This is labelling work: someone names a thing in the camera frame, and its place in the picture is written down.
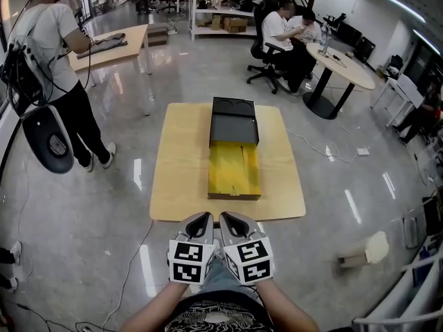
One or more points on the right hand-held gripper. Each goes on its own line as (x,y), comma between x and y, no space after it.
(247,254)

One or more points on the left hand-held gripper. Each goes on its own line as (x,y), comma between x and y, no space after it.
(188,254)

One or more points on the yellow drawer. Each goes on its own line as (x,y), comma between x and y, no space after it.
(232,171)

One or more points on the black box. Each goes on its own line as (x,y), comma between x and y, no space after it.
(233,126)

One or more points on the person's right forearm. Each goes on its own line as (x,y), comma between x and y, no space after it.
(282,306)

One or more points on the person's left forearm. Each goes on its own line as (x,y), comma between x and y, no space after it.
(157,306)

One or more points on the cardboard box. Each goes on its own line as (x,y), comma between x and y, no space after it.
(235,24)

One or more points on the person's blue denim shorts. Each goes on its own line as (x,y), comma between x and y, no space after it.
(225,275)

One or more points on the person's black printed shirt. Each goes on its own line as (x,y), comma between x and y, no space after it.
(214,315)

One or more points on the beige overturned stool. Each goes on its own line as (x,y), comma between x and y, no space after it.
(367,251)

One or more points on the white power adapter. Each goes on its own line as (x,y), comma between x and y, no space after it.
(362,151)

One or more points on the grey oval hanging device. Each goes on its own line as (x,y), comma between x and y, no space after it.
(48,140)

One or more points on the black office chair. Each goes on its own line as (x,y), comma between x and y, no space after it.
(263,54)

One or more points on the round wooden table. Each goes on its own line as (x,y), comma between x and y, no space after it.
(341,64)

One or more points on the wooden desk with white legs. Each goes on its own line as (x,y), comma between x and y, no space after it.
(117,48)

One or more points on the small white desk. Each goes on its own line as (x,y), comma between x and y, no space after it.
(401,92)

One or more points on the grey cloth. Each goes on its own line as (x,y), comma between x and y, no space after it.
(104,43)

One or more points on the white shelving rack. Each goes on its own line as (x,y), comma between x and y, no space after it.
(225,10)

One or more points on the white metal frame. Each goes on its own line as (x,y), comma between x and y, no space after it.
(415,289)

